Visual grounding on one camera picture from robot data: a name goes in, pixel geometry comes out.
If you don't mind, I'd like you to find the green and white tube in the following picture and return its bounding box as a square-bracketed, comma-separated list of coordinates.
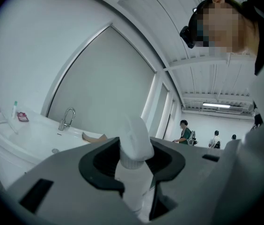
[11, 100, 18, 120]

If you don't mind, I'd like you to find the ceiling strip light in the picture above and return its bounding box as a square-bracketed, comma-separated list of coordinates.
[202, 102, 231, 108]

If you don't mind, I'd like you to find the beige flat item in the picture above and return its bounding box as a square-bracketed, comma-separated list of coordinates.
[82, 132, 109, 143]

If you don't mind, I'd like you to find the pink packet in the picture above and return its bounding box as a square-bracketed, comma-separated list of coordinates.
[17, 111, 30, 123]

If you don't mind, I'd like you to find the white spray bottle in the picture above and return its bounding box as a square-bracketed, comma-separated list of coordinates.
[114, 115, 156, 217]

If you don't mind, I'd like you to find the black head-worn camera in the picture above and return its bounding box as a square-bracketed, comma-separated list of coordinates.
[179, 0, 215, 50]

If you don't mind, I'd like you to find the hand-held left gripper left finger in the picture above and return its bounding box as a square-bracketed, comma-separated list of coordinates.
[5, 136, 142, 225]

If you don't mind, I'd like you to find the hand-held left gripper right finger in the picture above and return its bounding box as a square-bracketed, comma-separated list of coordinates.
[146, 136, 242, 225]

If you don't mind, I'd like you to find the person's head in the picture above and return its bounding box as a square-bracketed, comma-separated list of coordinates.
[192, 0, 262, 56]

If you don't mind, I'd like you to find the white sink basin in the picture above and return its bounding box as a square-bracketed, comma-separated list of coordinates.
[0, 106, 109, 190]

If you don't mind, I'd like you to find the narrow window with blind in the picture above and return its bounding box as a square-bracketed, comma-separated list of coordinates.
[155, 82, 170, 140]

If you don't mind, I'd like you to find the chrome faucet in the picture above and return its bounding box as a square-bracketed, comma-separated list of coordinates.
[58, 107, 76, 132]

